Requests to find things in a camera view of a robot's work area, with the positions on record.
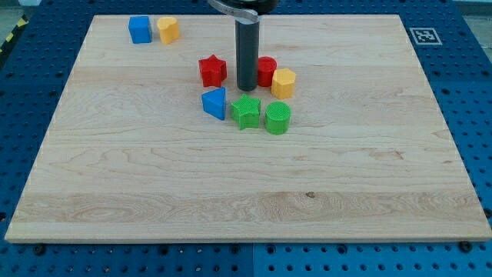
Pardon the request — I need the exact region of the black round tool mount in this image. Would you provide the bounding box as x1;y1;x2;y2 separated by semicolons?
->
223;0;280;15

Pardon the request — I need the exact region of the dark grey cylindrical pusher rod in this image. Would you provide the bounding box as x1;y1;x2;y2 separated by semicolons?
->
235;19;260;92

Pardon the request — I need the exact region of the red star block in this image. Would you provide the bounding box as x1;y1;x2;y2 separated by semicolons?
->
198;55;228;88

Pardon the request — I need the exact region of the green star block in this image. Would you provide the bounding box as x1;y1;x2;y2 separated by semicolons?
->
231;94;261;130

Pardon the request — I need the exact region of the red cylinder block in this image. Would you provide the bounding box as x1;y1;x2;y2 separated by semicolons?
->
258;56;278;87

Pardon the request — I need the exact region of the yellow hexagon block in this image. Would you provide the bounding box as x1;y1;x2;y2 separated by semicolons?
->
271;68;297;99

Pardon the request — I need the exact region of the blue triangle block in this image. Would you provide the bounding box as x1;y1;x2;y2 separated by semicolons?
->
201;87;226;121

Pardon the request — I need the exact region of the yellow heart block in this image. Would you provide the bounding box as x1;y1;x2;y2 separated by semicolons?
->
157;16;180;45

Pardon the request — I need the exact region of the green cylinder block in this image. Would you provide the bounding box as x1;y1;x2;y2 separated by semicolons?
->
264;102;291;135

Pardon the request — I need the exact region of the blue cube block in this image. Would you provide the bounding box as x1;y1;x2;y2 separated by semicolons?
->
128;15;152;44

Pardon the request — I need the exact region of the white fiducial marker tag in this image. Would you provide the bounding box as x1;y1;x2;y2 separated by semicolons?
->
410;27;442;45

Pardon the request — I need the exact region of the wooden board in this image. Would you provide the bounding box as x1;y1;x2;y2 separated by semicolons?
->
5;15;491;244

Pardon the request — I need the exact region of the grey cable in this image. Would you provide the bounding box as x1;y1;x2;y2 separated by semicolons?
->
207;0;259;24

